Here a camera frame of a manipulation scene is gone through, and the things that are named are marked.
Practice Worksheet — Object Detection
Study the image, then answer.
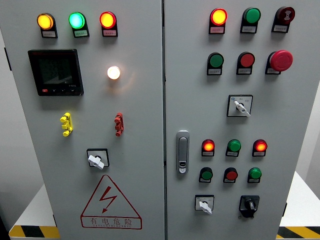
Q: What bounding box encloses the grey cabinet door with lock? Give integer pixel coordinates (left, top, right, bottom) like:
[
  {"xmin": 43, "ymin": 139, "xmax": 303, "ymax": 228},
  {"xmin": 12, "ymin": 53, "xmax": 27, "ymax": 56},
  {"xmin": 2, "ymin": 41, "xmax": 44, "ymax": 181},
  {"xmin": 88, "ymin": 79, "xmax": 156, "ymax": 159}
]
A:
[{"xmin": 162, "ymin": 0, "xmax": 320, "ymax": 240}]

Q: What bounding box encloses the large lit red lamp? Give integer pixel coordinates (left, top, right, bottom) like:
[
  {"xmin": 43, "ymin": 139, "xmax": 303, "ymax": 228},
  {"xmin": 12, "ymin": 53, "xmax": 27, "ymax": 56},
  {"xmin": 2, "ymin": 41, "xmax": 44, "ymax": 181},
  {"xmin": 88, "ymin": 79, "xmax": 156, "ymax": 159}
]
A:
[
  {"xmin": 99, "ymin": 11, "xmax": 118, "ymax": 30},
  {"xmin": 209, "ymin": 7, "xmax": 229, "ymax": 26}
]

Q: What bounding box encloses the large green push button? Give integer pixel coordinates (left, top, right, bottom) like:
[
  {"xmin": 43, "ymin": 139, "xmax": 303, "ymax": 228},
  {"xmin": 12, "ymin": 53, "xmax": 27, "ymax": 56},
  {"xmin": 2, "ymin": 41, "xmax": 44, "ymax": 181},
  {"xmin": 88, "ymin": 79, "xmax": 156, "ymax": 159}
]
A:
[{"xmin": 242, "ymin": 6, "xmax": 262, "ymax": 25}]

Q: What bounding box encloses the red warning triangle sticker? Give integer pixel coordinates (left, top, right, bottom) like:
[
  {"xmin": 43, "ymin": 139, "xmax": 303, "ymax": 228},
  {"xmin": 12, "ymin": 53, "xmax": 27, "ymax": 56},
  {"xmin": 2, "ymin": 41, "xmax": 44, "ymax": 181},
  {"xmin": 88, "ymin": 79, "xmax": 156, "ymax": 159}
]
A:
[{"xmin": 80, "ymin": 174, "xmax": 143, "ymax": 230}]

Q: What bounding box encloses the black yellow striped tape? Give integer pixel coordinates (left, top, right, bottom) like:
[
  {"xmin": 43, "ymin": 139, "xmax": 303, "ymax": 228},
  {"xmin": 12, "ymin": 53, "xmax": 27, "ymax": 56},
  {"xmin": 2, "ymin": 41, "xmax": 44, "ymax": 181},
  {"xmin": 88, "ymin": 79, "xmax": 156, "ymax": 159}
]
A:
[
  {"xmin": 276, "ymin": 226, "xmax": 320, "ymax": 240},
  {"xmin": 8, "ymin": 225, "xmax": 61, "ymax": 240}
]

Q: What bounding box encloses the plain white-handled turn switch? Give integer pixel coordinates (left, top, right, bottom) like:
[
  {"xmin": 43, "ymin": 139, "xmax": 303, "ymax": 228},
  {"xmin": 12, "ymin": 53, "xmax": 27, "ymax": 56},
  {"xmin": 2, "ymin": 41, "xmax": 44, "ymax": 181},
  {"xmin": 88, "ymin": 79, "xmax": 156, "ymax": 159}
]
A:
[{"xmin": 86, "ymin": 148, "xmax": 110, "ymax": 171}]

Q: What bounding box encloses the white lit lamp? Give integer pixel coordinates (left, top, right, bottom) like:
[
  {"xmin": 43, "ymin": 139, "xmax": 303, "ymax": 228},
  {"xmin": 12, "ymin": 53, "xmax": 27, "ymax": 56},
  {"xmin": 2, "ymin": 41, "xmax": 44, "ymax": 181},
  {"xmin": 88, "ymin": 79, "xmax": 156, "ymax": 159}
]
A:
[{"xmin": 106, "ymin": 65, "xmax": 122, "ymax": 81}]

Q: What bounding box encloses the flat green push button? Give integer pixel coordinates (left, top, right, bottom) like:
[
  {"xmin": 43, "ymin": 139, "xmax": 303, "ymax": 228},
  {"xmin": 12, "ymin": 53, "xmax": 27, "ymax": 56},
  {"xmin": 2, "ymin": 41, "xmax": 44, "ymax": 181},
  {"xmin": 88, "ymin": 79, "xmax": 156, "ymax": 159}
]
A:
[{"xmin": 207, "ymin": 52, "xmax": 225, "ymax": 69}]

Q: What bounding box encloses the large yellow indicator lamp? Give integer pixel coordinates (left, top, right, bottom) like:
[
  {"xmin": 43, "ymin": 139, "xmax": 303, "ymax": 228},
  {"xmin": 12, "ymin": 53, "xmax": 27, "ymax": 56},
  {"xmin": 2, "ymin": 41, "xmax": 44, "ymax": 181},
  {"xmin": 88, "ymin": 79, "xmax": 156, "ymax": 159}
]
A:
[{"xmin": 36, "ymin": 12, "xmax": 55, "ymax": 31}]

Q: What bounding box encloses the small red handle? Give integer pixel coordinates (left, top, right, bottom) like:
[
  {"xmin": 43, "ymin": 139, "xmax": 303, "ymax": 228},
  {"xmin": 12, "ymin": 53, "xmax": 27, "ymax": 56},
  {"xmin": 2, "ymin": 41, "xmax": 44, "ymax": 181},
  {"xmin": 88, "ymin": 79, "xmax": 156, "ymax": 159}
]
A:
[{"xmin": 114, "ymin": 112, "xmax": 125, "ymax": 137}]

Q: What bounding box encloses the black display meter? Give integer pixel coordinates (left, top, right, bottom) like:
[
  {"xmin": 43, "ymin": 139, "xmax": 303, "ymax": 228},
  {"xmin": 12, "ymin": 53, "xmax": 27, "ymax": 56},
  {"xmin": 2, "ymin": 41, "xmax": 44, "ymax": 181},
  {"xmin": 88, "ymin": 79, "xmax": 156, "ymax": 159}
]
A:
[{"xmin": 27, "ymin": 48, "xmax": 85, "ymax": 97}]

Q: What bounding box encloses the dark red buzzer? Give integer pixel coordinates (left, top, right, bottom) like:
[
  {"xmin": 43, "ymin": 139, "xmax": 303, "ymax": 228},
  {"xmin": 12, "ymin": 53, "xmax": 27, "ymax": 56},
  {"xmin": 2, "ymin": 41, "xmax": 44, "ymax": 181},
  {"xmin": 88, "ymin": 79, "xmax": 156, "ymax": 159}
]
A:
[{"xmin": 275, "ymin": 6, "xmax": 296, "ymax": 25}]

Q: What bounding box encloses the small green lamp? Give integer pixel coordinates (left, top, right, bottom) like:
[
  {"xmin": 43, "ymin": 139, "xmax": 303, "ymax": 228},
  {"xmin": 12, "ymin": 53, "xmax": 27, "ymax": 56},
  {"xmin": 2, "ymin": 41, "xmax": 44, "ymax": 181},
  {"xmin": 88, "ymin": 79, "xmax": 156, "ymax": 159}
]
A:
[
  {"xmin": 226, "ymin": 139, "xmax": 242, "ymax": 153},
  {"xmin": 248, "ymin": 167, "xmax": 263, "ymax": 180}
]

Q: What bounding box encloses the large lit green lamp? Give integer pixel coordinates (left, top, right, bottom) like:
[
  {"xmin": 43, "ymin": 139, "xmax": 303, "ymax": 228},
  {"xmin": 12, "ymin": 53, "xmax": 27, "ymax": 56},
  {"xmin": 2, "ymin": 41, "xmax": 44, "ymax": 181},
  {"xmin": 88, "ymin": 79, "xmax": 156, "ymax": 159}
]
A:
[{"xmin": 68, "ymin": 11, "xmax": 87, "ymax": 30}]

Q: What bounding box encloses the silver door lock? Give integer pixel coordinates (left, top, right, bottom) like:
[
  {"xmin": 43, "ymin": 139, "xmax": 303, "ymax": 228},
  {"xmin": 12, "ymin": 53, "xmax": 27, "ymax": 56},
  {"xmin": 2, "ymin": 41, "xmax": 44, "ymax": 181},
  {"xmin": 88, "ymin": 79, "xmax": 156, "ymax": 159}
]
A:
[{"xmin": 175, "ymin": 130, "xmax": 191, "ymax": 175}]

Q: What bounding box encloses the flat red push button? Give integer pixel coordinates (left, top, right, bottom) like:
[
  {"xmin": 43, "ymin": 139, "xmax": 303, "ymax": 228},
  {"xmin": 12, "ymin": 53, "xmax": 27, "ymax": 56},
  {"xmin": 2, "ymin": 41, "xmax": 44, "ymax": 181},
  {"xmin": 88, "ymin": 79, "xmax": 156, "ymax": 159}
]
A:
[{"xmin": 237, "ymin": 51, "xmax": 256, "ymax": 69}]

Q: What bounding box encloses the small yellow handle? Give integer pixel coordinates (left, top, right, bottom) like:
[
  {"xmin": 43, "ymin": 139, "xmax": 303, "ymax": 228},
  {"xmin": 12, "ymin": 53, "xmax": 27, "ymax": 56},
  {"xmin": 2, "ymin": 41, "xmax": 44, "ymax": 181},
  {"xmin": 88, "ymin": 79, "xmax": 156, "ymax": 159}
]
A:
[{"xmin": 59, "ymin": 112, "xmax": 74, "ymax": 137}]

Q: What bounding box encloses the large red stop button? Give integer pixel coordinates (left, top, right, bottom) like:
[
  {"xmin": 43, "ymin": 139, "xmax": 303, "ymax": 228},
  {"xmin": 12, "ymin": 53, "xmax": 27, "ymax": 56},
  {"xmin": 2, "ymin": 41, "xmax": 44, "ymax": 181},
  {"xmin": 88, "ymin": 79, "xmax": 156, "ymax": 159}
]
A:
[{"xmin": 267, "ymin": 49, "xmax": 294, "ymax": 73}]

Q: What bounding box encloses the small green push button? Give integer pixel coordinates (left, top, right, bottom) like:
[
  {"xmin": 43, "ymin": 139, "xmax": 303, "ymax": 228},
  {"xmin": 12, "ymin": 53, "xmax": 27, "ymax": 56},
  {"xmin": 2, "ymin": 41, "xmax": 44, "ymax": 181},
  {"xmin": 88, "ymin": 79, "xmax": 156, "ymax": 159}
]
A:
[{"xmin": 199, "ymin": 166, "xmax": 214, "ymax": 181}]

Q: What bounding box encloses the grey cabinet door with display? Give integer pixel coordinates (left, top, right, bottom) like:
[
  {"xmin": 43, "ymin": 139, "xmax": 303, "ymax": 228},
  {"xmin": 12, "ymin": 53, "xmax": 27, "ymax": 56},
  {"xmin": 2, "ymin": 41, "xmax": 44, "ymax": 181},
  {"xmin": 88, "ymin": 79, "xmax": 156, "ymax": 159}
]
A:
[{"xmin": 0, "ymin": 0, "xmax": 166, "ymax": 240}]

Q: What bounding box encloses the large white-handled turn switch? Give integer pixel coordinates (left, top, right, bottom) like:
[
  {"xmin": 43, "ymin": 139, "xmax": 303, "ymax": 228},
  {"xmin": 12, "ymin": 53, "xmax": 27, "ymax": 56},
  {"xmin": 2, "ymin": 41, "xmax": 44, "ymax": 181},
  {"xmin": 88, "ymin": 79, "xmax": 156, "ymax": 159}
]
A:
[{"xmin": 226, "ymin": 94, "xmax": 254, "ymax": 118}]

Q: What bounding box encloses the black knob turn switch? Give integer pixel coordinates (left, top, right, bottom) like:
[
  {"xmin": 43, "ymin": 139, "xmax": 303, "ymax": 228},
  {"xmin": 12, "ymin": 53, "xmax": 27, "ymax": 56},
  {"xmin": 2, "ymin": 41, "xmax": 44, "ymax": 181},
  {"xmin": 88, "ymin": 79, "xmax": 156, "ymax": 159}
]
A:
[{"xmin": 238, "ymin": 195, "xmax": 261, "ymax": 219}]

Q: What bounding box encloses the small red push button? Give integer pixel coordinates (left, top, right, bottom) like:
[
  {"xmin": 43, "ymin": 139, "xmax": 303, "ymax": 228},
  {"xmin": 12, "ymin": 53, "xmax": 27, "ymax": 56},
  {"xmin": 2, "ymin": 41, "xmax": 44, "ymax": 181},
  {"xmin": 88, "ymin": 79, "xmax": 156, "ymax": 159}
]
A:
[{"xmin": 223, "ymin": 167, "xmax": 239, "ymax": 181}]

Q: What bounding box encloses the small lit red lamp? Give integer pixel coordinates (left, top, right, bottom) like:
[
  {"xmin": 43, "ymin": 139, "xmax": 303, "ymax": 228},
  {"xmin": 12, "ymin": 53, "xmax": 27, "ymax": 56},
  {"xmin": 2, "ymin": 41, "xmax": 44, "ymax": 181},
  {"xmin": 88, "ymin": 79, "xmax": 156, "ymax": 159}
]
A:
[
  {"xmin": 252, "ymin": 139, "xmax": 268, "ymax": 153},
  {"xmin": 201, "ymin": 138, "xmax": 216, "ymax": 153}
]

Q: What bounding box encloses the small labelled white-handled turn switch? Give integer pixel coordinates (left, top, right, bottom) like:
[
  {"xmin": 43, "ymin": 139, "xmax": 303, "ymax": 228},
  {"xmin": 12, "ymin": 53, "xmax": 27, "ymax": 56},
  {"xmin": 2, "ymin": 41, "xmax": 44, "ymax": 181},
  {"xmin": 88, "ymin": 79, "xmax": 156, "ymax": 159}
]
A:
[{"xmin": 194, "ymin": 194, "xmax": 215, "ymax": 215}]

